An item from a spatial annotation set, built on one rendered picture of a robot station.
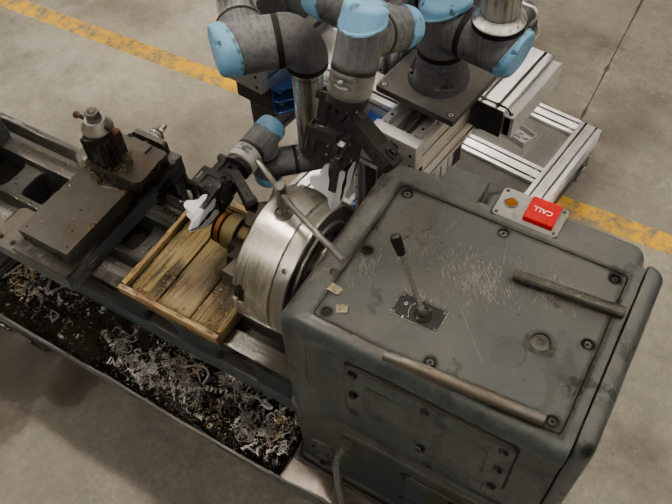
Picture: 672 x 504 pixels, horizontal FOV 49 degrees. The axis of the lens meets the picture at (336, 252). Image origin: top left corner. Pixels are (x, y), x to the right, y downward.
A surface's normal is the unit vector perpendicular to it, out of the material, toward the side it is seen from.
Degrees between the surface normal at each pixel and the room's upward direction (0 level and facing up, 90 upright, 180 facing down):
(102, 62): 0
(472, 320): 0
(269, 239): 24
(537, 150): 0
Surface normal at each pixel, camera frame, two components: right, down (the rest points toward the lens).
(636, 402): -0.04, -0.59
